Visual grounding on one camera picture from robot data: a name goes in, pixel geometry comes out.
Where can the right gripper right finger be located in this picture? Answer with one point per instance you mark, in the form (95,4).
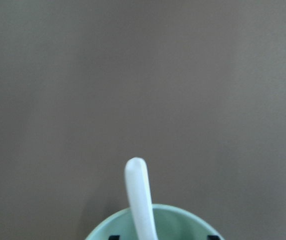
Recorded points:
(212,237)

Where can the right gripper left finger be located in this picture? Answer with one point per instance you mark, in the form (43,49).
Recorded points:
(114,237)

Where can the mint green bowl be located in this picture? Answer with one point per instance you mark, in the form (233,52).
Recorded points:
(172,223)

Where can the white ceramic spoon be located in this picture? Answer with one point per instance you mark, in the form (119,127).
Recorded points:
(139,197)

